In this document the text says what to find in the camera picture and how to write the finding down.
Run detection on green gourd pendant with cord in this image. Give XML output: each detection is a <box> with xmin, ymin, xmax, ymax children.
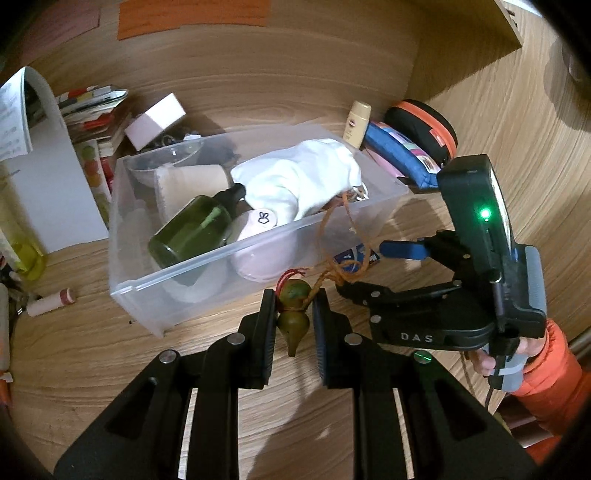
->
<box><xmin>274</xmin><ymin>190</ymin><xmax>370</xmax><ymax>358</ymax></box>

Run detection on white glossy ball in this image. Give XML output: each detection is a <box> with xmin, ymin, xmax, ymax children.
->
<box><xmin>228</xmin><ymin>209</ymin><xmax>297</xmax><ymax>283</ymax></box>

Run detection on white cloth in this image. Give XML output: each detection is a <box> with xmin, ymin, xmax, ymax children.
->
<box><xmin>230</xmin><ymin>138</ymin><xmax>363</xmax><ymax>226</ymax></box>

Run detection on right hand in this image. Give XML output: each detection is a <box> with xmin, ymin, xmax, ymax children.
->
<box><xmin>468</xmin><ymin>336</ymin><xmax>547</xmax><ymax>378</ymax></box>

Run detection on blue Max box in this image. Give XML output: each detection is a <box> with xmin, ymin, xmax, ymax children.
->
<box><xmin>332</xmin><ymin>244</ymin><xmax>381</xmax><ymax>275</ymax></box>

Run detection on blue pencil pouch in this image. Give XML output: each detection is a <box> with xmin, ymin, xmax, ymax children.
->
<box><xmin>363</xmin><ymin>122</ymin><xmax>441</xmax><ymax>190</ymax></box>

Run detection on orange jacket sleeve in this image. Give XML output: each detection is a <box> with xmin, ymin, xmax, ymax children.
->
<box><xmin>513</xmin><ymin>319</ymin><xmax>590</xmax><ymax>464</ymax></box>

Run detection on black orange zip case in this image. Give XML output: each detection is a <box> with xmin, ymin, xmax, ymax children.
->
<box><xmin>384</xmin><ymin>99</ymin><xmax>459</xmax><ymax>166</ymax></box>

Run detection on cream sunscreen bottle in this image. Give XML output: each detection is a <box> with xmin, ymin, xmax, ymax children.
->
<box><xmin>342</xmin><ymin>101</ymin><xmax>372</xmax><ymax>149</ymax></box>

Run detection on small lip balm stick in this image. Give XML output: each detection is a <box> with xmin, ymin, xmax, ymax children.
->
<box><xmin>26</xmin><ymin>288</ymin><xmax>76</xmax><ymax>317</ymax></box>

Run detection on clear plastic storage bin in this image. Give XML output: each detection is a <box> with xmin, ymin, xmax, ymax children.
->
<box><xmin>109</xmin><ymin>124</ymin><xmax>407</xmax><ymax>336</ymax></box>

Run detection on dark green pump bottle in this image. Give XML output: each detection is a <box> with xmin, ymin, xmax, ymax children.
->
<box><xmin>148</xmin><ymin>183</ymin><xmax>245</xmax><ymax>268</ymax></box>

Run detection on cream yarn cone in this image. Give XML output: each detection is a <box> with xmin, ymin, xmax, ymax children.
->
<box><xmin>154</xmin><ymin>164</ymin><xmax>230</xmax><ymax>224</ymax></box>

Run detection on yellow green clear bottle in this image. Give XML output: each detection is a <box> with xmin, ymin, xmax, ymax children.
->
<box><xmin>1</xmin><ymin>167</ymin><xmax>45</xmax><ymax>281</ymax></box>

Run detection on pile of beads and keyring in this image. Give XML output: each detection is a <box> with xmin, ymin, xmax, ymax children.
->
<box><xmin>151</xmin><ymin>133</ymin><xmax>201</xmax><ymax>148</ymax></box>

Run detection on white paper sheet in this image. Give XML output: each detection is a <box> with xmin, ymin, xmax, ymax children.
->
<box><xmin>1</xmin><ymin>66</ymin><xmax>108</xmax><ymax>253</ymax></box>

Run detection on clear plastic bowl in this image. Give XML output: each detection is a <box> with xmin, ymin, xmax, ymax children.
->
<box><xmin>124</xmin><ymin>138</ymin><xmax>204</xmax><ymax>188</ymax></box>

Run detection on small white cardboard box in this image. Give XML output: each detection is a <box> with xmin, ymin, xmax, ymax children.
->
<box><xmin>125</xmin><ymin>93</ymin><xmax>185</xmax><ymax>151</ymax></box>

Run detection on stack of books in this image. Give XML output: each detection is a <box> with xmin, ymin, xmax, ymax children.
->
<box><xmin>56</xmin><ymin>85</ymin><xmax>131</xmax><ymax>223</ymax></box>

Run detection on orange sticky note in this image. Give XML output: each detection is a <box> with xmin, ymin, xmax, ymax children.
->
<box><xmin>117</xmin><ymin>0</ymin><xmax>270</xmax><ymax>40</ymax></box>

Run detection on pink sticky note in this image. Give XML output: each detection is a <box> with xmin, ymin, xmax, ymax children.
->
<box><xmin>21</xmin><ymin>1</ymin><xmax>100</xmax><ymax>58</ymax></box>

